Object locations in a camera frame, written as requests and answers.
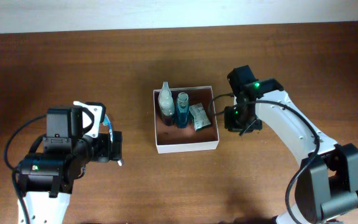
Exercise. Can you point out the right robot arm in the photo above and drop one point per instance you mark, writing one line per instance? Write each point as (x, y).
(326, 184)

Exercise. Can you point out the blue white toothbrush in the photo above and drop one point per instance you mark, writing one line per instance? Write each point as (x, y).
(107, 123)

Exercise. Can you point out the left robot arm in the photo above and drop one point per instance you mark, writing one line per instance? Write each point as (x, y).
(76, 135)

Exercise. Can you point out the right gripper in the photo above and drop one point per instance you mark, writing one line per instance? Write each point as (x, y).
(234, 124)

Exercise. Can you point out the blue mouthwash bottle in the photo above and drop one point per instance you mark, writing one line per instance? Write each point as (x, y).
(182, 109)

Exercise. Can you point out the clear bottle with purple liquid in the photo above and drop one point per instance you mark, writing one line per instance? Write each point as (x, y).
(166, 104)

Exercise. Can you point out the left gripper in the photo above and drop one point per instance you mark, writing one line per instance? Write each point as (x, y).
(104, 140)

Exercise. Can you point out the green white packet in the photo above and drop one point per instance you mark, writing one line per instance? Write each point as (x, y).
(199, 117)

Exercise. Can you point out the white cardboard box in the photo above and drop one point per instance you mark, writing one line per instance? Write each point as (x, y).
(170, 139)

